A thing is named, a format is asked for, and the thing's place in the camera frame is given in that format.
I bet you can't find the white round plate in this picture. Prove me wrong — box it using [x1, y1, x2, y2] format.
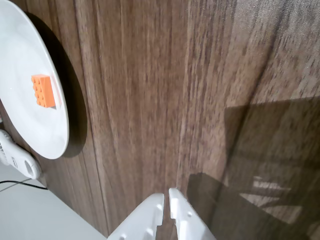
[0, 0, 70, 160]

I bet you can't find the white plastic clamp stand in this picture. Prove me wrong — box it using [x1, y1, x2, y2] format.
[0, 129, 43, 180]

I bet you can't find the orange lego block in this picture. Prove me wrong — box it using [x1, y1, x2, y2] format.
[30, 74, 57, 108]

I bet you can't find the thin black cable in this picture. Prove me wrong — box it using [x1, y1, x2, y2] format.
[0, 180, 48, 190]

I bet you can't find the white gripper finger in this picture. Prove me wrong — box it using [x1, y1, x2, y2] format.
[168, 187, 216, 240]
[107, 192, 165, 240]

